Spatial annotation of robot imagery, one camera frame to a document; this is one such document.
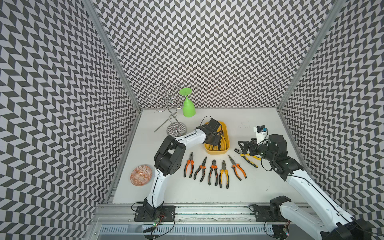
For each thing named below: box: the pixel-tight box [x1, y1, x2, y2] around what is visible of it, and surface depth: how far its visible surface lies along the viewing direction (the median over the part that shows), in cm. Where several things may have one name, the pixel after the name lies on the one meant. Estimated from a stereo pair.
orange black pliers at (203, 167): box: [193, 156, 208, 183], surface depth 88 cm
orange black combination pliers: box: [183, 152, 195, 178], surface depth 91 cm
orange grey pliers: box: [228, 154, 247, 181], surface depth 89 cm
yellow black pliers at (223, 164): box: [219, 160, 230, 189], surface depth 86 cm
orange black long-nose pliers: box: [208, 159, 219, 187], surface depth 88 cm
